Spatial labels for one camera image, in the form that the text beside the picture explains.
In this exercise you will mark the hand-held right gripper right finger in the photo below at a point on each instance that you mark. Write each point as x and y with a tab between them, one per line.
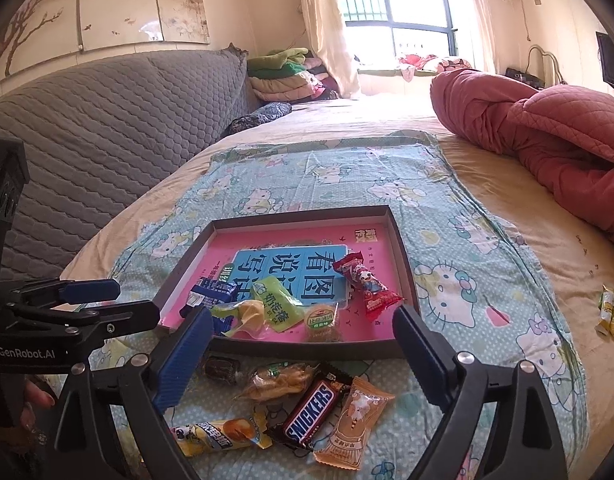
422	355

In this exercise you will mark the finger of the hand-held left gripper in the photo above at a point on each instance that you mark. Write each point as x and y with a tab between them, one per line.
92	289
112	320

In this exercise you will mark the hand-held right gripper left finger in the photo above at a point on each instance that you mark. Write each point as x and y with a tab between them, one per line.
182	360

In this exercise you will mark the small dark candy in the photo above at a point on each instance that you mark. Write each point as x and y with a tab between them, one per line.
222	370

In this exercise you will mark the yellow cake packet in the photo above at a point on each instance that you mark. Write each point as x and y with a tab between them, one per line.
242	317

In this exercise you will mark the blue biscuit packet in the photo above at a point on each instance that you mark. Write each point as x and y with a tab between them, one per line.
212	290

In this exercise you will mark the yellow chips packet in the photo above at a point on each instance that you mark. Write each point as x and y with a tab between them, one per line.
222	435

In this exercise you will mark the red sausage packet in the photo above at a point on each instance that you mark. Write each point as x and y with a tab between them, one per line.
367	285

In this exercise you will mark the orange snack packet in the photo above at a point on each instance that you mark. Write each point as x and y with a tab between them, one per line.
357	425

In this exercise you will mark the fried snack clear packet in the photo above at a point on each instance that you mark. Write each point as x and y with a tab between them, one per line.
277	382

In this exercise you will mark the round cake packet green label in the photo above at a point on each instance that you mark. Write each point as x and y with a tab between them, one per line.
322	325

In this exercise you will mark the dark cardboard box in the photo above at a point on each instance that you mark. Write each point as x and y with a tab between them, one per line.
287	352

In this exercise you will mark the green candy packet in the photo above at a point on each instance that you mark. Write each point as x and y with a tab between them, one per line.
277	305

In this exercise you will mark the brown chocolate bar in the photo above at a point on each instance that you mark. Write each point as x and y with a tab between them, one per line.
307	410

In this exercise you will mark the person's left hand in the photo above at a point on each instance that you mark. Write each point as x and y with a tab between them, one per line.
37	395

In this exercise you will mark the cat printed blanket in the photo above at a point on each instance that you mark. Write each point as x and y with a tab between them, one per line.
462	270

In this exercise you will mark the grey quilted headboard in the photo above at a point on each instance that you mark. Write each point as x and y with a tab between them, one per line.
112	135

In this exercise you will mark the bed with beige sheet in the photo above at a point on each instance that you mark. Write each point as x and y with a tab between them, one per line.
562	260

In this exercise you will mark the small yellow packet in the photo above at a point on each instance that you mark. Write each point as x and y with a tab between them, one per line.
608	312

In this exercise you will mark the dark patterned pillow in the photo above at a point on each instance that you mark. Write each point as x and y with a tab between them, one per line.
259	117

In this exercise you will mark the pink quilt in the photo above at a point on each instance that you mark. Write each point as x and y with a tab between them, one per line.
537	125

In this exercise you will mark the stack of folded clothes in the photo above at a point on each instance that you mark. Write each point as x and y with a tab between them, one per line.
287	75

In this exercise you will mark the pink clothes on windowsill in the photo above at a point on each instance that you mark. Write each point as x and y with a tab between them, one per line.
432	65

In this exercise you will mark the black bag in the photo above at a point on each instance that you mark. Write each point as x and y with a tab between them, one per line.
522	76

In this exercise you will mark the cream curtain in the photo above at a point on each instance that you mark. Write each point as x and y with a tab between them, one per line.
329	25

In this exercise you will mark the window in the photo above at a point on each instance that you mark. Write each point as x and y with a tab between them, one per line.
402	5

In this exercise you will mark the floral wall painting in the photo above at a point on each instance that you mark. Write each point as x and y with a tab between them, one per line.
112	5

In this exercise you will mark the metal frame chair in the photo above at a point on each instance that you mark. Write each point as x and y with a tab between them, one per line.
547	65

